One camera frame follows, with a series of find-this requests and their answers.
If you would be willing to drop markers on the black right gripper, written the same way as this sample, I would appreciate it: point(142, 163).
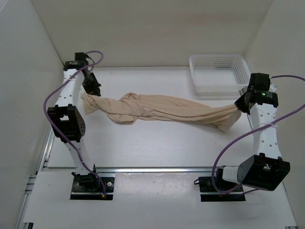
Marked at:
point(239, 105)

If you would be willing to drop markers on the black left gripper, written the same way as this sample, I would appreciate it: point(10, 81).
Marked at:
point(94, 90)

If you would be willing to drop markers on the beige trousers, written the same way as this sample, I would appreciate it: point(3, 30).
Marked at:
point(132, 107)

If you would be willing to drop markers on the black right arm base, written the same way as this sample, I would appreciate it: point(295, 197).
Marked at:
point(209, 194)

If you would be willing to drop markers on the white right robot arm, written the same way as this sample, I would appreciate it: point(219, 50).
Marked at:
point(266, 169)

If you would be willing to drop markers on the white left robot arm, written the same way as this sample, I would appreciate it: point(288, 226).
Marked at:
point(67, 122)

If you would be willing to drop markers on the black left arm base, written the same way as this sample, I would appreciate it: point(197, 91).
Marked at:
point(89, 187)

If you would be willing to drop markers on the white plastic basket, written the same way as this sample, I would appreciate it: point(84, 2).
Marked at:
point(218, 73)

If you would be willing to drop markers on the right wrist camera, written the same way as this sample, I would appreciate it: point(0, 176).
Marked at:
point(261, 82)

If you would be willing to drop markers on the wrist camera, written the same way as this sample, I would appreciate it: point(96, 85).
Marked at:
point(80, 60)
point(261, 82)

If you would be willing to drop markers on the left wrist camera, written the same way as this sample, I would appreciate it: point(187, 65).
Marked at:
point(80, 60)

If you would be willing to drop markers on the aluminium table edge rail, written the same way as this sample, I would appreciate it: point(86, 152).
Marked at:
point(110, 170)

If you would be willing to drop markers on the aluminium left side rail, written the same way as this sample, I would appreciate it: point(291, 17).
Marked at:
point(44, 160)

